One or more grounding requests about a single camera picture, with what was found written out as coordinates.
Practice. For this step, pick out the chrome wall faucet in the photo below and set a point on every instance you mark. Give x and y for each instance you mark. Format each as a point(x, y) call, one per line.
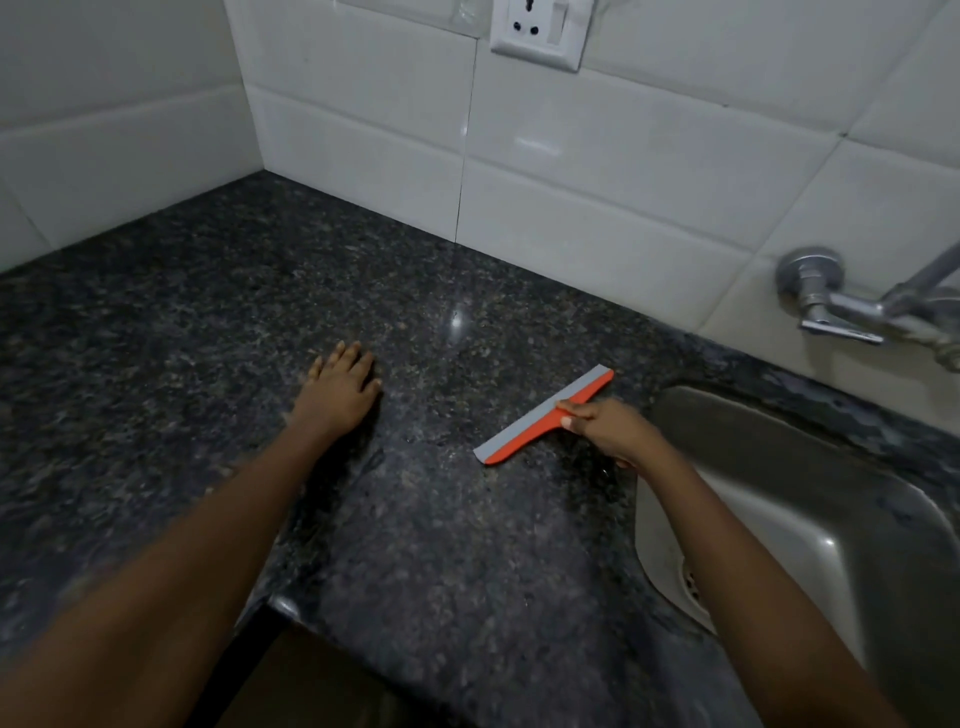
point(840, 306)

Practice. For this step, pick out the black speckled granite countertop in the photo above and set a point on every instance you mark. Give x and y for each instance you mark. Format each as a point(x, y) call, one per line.
point(187, 337)

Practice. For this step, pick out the person's right forearm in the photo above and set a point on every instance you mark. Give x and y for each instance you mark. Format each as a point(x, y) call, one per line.
point(765, 615)

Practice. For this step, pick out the stainless steel sink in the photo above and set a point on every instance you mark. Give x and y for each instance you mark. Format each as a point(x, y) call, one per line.
point(825, 510)

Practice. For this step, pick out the person's left forearm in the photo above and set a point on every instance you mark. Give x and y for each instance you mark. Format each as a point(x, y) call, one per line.
point(150, 585)

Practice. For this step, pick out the round metal sink drain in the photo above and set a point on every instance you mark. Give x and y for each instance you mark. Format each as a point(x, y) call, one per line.
point(690, 589)

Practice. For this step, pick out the person's left hand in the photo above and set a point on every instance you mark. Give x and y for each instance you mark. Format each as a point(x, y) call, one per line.
point(337, 397)

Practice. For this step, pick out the person's right hand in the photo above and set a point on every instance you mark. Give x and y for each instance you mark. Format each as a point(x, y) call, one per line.
point(615, 431)

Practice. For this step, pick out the orange squeegee with grey blade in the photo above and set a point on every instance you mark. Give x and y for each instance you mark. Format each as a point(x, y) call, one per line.
point(517, 439)

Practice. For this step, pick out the white wall socket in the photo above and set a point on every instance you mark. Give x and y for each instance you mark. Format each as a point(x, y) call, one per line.
point(540, 30)

